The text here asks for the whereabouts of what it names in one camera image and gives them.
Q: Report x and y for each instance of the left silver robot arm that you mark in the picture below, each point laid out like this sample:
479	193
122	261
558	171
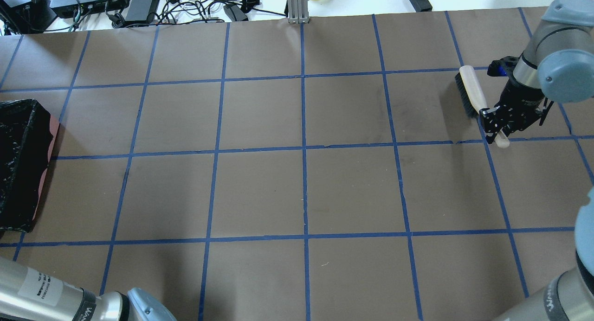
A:
30	295

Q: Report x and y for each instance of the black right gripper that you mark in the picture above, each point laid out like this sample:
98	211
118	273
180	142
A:
523	99

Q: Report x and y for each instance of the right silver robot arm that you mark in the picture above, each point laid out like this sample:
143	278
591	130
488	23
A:
557	66

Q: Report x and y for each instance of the black power adapter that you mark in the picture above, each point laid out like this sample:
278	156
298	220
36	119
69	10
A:
421	5

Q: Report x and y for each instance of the aluminium frame post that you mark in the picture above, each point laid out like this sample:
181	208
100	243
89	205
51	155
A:
298	12

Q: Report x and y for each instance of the black lined trash bin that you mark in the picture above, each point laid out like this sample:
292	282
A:
27	137

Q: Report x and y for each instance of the white hand brush black bristles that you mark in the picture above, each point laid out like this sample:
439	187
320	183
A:
475	105

